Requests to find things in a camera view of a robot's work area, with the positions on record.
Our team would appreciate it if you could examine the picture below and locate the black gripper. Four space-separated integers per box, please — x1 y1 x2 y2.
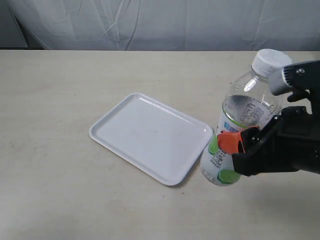
217 60 320 177

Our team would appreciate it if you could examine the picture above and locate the clear bottle with white cap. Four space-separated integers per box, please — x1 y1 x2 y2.
200 49 293 187

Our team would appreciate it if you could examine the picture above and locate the white rectangular plastic tray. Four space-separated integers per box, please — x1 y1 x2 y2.
88 92 213 186

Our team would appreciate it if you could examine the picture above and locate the grey wrinkled backdrop curtain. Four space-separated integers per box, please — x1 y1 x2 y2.
0 0 320 51

